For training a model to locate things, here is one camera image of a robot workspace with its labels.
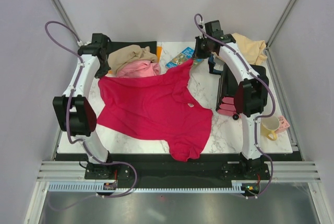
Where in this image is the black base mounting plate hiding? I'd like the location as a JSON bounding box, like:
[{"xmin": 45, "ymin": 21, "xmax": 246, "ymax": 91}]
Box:
[{"xmin": 84, "ymin": 152, "xmax": 271, "ymax": 188}]

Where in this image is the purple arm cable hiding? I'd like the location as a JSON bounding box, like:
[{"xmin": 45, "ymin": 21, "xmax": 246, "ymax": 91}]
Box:
[
  {"xmin": 44, "ymin": 20, "xmax": 138, "ymax": 211},
  {"xmin": 193, "ymin": 13, "xmax": 277, "ymax": 200}
]

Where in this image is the aluminium frame post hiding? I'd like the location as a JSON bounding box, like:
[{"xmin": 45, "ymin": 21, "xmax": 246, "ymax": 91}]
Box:
[
  {"xmin": 266, "ymin": 0, "xmax": 298, "ymax": 49},
  {"xmin": 51, "ymin": 0, "xmax": 82, "ymax": 46}
]

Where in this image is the light pink t shirt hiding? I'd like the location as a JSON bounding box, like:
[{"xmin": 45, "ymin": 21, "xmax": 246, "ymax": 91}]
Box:
[{"xmin": 116, "ymin": 60, "xmax": 161, "ymax": 78}]

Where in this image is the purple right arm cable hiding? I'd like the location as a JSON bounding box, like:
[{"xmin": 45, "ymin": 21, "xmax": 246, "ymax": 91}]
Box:
[{"xmin": 193, "ymin": 13, "xmax": 277, "ymax": 200}]

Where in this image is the left aluminium frame post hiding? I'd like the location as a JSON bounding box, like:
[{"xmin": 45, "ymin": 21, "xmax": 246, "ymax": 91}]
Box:
[{"xmin": 51, "ymin": 0, "xmax": 82, "ymax": 46}]

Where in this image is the cream yellow t shirt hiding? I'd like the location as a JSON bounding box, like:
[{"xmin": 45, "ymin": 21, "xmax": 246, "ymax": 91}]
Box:
[{"xmin": 232, "ymin": 33, "xmax": 268, "ymax": 65}]

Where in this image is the pink small box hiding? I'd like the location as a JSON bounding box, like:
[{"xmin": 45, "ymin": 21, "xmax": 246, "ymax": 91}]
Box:
[{"xmin": 276, "ymin": 115, "xmax": 290, "ymax": 134}]

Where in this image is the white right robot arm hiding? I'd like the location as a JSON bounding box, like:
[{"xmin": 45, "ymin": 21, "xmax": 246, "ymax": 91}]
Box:
[{"xmin": 192, "ymin": 14, "xmax": 272, "ymax": 160}]

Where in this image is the yellow mug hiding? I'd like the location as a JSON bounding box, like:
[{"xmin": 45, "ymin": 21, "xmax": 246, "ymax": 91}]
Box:
[{"xmin": 260, "ymin": 116, "xmax": 280, "ymax": 141}]

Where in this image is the black notebook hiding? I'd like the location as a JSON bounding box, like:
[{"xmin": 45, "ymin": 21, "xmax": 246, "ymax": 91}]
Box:
[{"xmin": 107, "ymin": 41, "xmax": 157, "ymax": 54}]

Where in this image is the white slotted cable duct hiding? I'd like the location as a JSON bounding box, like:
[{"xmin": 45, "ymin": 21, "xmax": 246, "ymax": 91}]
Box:
[{"xmin": 47, "ymin": 182, "xmax": 246, "ymax": 193}]

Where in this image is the blue illustrated paperback book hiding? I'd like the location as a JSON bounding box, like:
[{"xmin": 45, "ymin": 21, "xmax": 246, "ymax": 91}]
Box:
[{"xmin": 165, "ymin": 47, "xmax": 194, "ymax": 69}]

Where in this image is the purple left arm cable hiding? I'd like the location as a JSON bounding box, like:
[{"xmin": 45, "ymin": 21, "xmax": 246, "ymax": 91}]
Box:
[{"xmin": 44, "ymin": 20, "xmax": 138, "ymax": 211}]

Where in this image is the black pink drawer organizer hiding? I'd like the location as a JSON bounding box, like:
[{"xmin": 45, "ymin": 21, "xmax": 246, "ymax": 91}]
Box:
[{"xmin": 216, "ymin": 64, "xmax": 268, "ymax": 120}]

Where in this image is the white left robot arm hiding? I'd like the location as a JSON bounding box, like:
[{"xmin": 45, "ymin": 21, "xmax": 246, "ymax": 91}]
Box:
[{"xmin": 53, "ymin": 33, "xmax": 115, "ymax": 179}]

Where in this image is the magenta t shirt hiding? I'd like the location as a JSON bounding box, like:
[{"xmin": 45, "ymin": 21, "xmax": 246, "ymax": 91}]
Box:
[{"xmin": 97, "ymin": 60, "xmax": 213, "ymax": 162}]

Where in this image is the beige t shirt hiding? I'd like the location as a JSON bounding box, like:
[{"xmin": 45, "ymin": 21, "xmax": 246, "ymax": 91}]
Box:
[{"xmin": 107, "ymin": 44, "xmax": 159, "ymax": 73}]

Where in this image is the right aluminium frame post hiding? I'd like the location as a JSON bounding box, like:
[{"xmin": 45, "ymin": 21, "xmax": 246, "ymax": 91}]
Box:
[{"xmin": 266, "ymin": 0, "xmax": 298, "ymax": 49}]

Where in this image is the navy white folded cloth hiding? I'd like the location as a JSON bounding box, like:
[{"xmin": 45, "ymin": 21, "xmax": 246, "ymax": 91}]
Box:
[{"xmin": 208, "ymin": 54, "xmax": 225, "ymax": 76}]

